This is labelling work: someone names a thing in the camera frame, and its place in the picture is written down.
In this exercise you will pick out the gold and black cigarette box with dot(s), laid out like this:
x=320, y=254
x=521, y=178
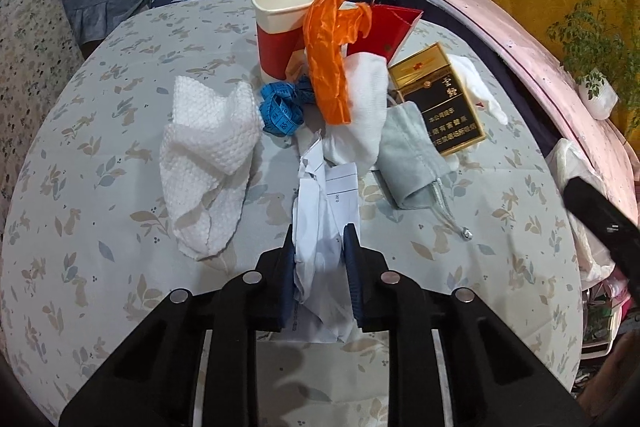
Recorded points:
x=440, y=107

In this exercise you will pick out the white tissue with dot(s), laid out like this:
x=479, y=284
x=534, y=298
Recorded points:
x=475, y=82

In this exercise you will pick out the floral tablecloth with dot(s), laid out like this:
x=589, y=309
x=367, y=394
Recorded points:
x=125, y=57

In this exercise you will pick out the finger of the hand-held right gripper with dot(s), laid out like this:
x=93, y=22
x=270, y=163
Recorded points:
x=600, y=217

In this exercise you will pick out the red and white paper cup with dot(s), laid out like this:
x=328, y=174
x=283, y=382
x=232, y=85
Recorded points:
x=280, y=37

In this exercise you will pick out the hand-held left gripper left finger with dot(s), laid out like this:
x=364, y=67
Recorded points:
x=287, y=277

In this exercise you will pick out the white paper receipt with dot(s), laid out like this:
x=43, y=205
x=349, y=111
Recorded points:
x=320, y=217

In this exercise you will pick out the pink printed cloth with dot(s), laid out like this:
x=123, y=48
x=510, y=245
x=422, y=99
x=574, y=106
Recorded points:
x=525, y=32

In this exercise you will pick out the green plant in white pot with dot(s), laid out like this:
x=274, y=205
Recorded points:
x=600, y=94

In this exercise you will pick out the dark purple cloth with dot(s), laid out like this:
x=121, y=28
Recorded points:
x=525, y=107

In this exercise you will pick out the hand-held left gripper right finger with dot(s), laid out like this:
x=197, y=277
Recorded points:
x=352, y=277

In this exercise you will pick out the white textured paper towel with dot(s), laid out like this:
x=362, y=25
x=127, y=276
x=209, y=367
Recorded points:
x=210, y=142

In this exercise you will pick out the orange plastic bag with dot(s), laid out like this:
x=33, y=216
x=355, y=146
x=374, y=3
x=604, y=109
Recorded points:
x=327, y=67

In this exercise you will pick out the white cloth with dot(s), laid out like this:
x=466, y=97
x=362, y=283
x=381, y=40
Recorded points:
x=362, y=107

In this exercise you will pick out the red paper box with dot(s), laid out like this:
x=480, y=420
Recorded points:
x=390, y=32

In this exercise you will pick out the blue measuring tape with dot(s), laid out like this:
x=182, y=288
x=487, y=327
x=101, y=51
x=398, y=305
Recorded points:
x=280, y=109

